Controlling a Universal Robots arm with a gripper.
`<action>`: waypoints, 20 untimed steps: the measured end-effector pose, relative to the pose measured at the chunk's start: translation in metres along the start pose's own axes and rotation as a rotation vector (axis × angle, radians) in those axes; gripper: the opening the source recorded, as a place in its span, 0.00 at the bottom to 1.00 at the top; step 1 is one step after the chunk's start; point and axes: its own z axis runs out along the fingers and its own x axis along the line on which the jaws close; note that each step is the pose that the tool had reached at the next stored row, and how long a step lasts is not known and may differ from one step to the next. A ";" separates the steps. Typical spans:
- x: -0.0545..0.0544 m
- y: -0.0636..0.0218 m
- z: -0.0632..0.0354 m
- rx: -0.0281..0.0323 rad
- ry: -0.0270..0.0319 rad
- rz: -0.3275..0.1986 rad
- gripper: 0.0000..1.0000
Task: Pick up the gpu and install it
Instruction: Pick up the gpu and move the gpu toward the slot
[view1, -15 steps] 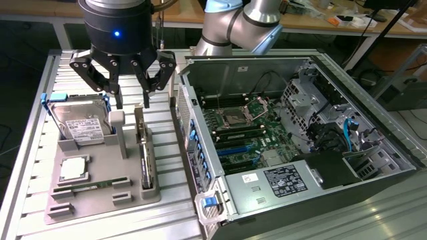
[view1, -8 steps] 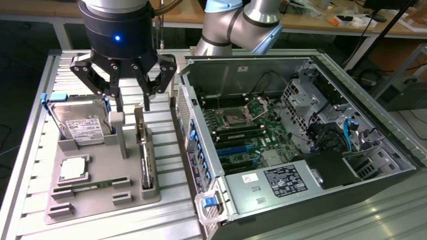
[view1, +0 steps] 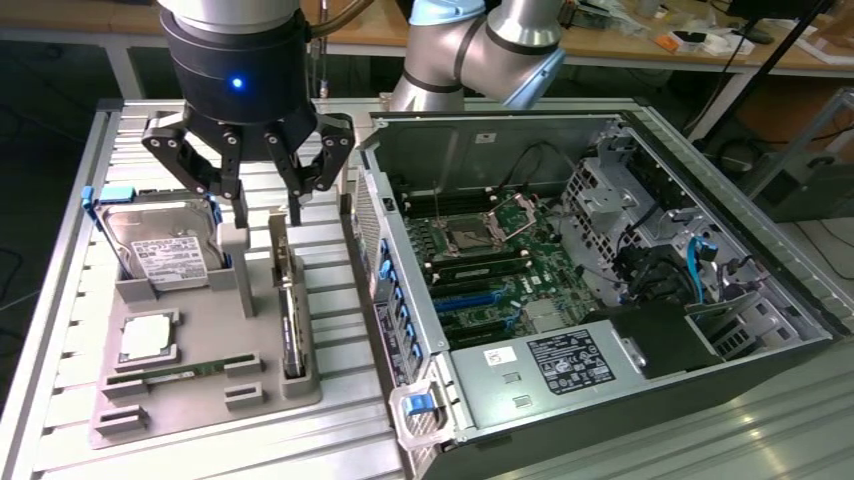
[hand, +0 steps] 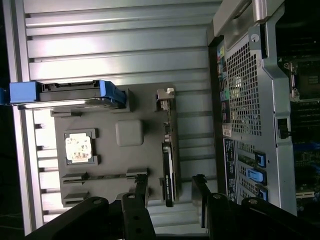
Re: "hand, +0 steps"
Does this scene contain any green loose RAM stick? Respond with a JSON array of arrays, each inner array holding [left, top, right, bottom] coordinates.
[[62, 172, 149, 181]]

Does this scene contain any grey parts rack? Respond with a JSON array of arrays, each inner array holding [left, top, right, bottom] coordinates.
[[51, 82, 182, 208]]

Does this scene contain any silver CPU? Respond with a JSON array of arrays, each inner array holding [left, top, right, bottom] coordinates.
[[64, 132, 93, 164]]

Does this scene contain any green motherboard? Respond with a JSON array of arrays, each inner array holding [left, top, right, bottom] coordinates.
[[274, 53, 320, 218]]

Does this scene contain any hard disk blue carrier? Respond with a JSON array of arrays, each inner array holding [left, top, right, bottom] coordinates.
[[0, 79, 128, 111]]

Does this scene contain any open black PC case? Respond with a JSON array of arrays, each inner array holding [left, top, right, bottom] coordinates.
[[206, 0, 320, 240]]

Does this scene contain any CPU socket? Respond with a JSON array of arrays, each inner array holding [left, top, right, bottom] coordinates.
[[289, 61, 320, 102]]

